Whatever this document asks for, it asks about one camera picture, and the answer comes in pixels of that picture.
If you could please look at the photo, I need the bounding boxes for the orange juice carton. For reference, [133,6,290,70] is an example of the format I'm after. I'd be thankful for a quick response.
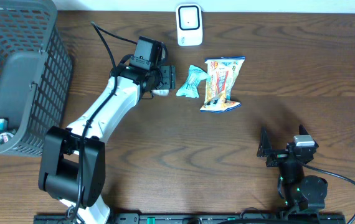
[152,90,169,96]

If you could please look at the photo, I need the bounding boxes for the teal candy wrapper bag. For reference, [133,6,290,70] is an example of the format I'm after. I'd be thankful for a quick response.
[176,65,211,98]

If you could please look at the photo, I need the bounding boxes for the yellow blue snack bag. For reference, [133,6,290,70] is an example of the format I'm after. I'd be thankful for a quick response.
[200,56,245,113]

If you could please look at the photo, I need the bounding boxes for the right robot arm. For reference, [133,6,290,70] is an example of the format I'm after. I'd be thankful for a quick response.
[257,125,328,213]

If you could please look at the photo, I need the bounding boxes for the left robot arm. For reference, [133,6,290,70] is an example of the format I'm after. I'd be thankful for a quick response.
[34,63,176,223]

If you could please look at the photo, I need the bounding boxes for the white barcode scanner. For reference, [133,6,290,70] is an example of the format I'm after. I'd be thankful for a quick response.
[176,3,203,47]

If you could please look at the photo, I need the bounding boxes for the grey plastic mesh basket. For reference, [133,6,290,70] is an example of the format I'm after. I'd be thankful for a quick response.
[0,1,73,157]

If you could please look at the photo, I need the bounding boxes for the round black lidded cup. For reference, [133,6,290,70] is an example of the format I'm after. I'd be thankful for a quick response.
[0,131,14,145]

